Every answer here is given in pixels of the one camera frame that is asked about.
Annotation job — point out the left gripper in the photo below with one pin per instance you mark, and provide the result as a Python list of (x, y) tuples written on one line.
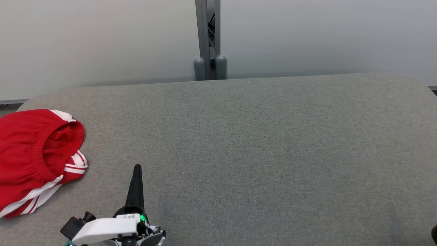
[(152, 235)]

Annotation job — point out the red shorts with white stripes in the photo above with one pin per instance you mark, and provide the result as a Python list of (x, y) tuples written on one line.
[(27, 153)]

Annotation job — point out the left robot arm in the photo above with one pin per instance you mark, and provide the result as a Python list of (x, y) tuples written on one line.
[(102, 230)]

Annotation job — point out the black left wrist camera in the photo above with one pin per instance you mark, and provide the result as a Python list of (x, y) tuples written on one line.
[(73, 227)]

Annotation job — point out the grey metal partition post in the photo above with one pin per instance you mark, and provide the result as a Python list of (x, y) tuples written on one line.
[(204, 34)]

